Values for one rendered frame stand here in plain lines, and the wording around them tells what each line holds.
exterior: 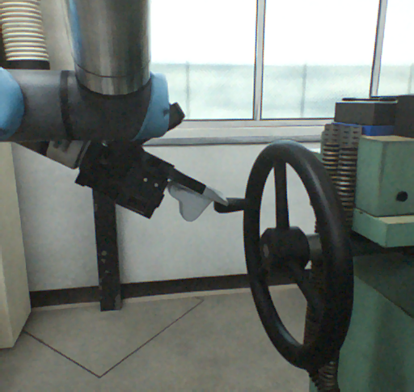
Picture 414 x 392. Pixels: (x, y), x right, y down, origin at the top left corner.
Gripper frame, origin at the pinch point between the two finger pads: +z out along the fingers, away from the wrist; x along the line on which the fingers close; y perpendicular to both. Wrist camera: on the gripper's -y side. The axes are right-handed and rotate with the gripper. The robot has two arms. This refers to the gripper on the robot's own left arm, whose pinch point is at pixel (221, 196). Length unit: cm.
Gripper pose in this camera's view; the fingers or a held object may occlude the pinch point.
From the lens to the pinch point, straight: 56.8
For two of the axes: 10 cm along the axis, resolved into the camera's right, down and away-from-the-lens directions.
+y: -4.5, 8.9, 0.2
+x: 1.9, 1.2, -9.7
